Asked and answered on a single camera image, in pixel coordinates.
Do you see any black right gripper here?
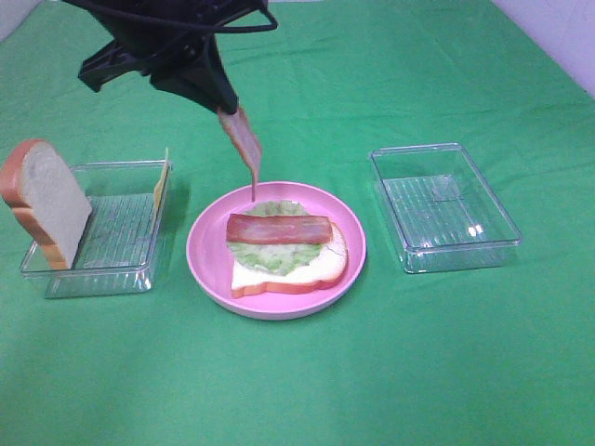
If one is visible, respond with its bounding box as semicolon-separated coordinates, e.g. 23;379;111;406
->
78;34;239;114

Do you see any yellow cheese slice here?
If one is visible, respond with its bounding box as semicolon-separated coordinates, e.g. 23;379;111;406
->
152;147;169;220

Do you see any bread slice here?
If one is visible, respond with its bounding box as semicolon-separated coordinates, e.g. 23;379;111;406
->
1;138;92;269
231;223;349;298

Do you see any green lettuce leaf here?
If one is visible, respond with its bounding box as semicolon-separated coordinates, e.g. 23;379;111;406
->
227;200;324;276

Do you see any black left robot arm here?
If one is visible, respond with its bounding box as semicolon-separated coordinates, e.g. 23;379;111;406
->
70;1;278;56

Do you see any left clear plastic tray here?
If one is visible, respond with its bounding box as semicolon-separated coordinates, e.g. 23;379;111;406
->
20;160;173;298

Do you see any clear plastic tray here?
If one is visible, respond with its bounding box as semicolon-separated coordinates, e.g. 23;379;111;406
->
20;160;173;298
369;142;522;274

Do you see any pink round plate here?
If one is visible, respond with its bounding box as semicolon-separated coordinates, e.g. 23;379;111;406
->
186;181;366;321

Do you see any right clear plastic tray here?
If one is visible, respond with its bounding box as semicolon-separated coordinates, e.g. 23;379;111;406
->
369;142;522;274

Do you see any green tablecloth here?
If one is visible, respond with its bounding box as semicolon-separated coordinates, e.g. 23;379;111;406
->
1;1;594;445

